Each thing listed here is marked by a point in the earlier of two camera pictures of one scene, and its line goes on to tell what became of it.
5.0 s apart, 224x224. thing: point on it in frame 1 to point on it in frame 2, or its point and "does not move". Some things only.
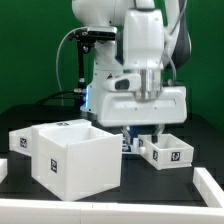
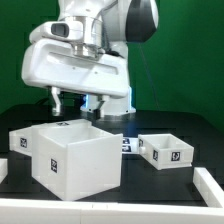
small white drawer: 20,140 does not move
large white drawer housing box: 73,160 does not move
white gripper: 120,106 to 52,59
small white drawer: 168,153 does not move
